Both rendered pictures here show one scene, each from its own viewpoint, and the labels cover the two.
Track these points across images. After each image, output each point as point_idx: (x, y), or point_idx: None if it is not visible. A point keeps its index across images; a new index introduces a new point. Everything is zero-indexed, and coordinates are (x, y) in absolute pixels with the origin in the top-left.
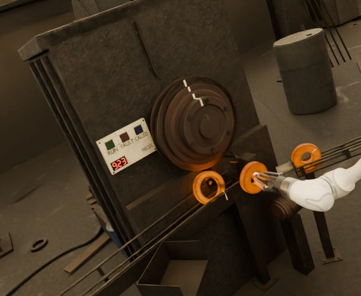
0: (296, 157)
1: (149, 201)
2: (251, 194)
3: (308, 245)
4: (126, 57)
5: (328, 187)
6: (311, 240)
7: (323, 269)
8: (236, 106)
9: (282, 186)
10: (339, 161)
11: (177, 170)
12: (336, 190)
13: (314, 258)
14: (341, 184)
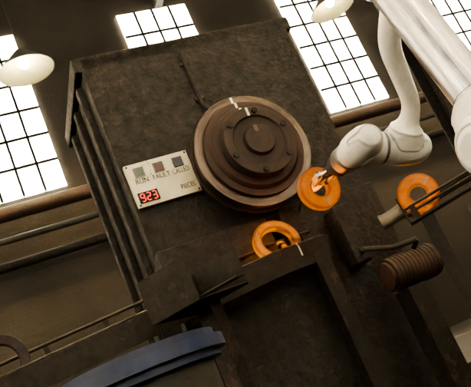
0: (401, 193)
1: (186, 248)
2: (357, 276)
3: None
4: (168, 87)
5: (382, 133)
6: None
7: None
8: (322, 158)
9: (331, 154)
10: (466, 188)
11: (232, 225)
12: (393, 137)
13: None
14: (398, 127)
